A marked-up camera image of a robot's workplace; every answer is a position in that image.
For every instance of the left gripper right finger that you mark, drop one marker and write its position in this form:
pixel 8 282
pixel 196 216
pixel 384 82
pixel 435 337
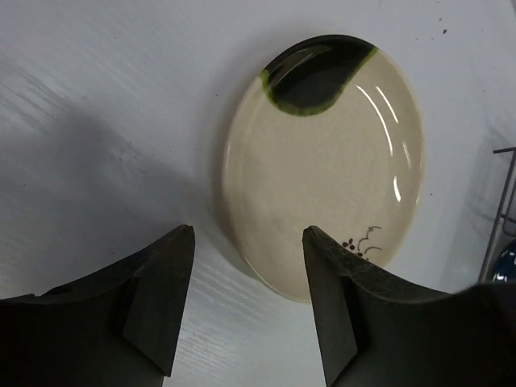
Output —
pixel 377 329

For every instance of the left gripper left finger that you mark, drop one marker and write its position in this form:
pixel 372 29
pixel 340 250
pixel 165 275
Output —
pixel 118 326

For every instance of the dark blue plate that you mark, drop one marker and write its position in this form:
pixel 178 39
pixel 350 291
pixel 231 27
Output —
pixel 504 269

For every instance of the cream plate black patch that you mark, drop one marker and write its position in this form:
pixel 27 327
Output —
pixel 328 134

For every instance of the black wire dish rack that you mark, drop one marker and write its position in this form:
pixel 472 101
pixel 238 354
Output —
pixel 503 221

